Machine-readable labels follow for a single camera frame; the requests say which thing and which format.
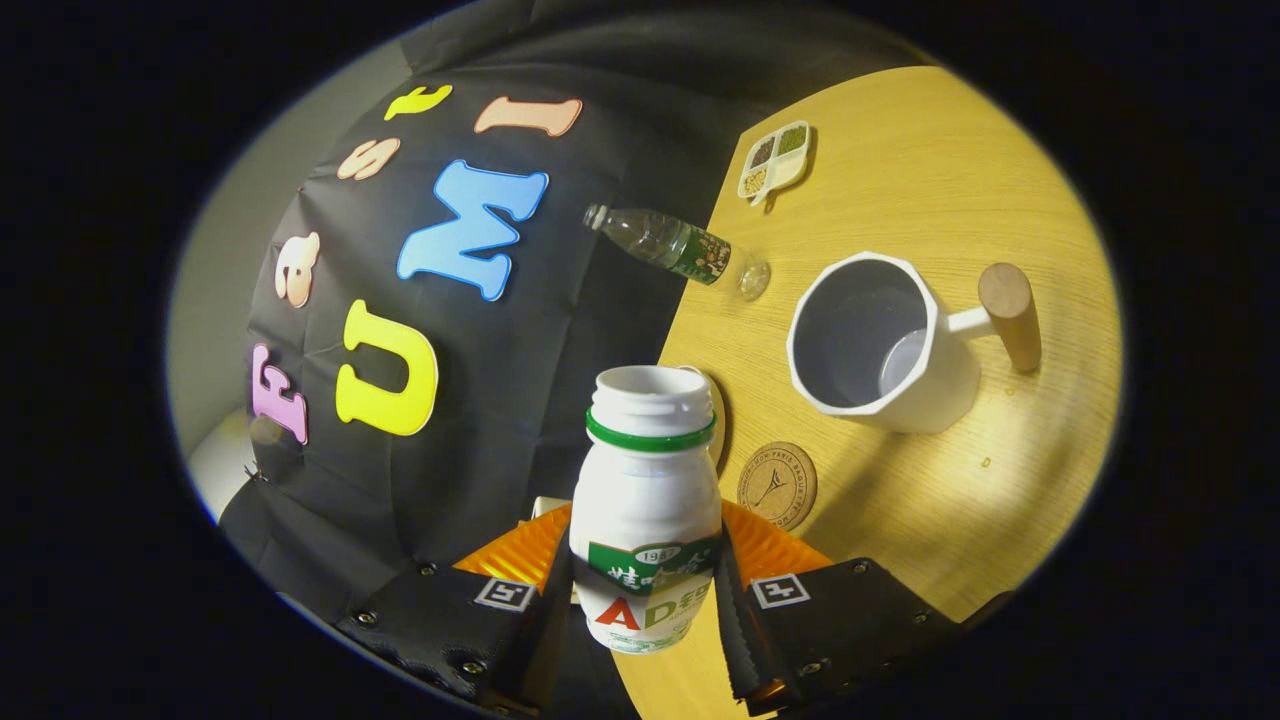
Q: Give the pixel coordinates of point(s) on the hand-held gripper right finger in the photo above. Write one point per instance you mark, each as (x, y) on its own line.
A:
(738, 630)

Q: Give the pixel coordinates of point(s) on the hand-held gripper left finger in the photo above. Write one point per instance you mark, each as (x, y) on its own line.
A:
(545, 640)

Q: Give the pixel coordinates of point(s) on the round cork coaster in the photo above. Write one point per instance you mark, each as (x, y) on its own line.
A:
(777, 485)

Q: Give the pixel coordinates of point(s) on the white juice bottle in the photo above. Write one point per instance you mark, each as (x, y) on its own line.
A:
(645, 490)

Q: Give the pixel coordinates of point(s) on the clear plastic water bottle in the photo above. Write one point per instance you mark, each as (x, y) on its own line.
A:
(680, 245)

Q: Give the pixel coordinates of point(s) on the white round plate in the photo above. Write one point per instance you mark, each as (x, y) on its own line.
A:
(718, 415)

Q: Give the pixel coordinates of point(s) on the wooden table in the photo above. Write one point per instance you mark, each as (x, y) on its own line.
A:
(950, 520)

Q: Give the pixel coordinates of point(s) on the black backdrop cloth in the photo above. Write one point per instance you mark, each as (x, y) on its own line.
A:
(540, 330)

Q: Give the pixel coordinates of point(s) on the white divided bean dish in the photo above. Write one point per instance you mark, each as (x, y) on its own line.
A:
(775, 160)

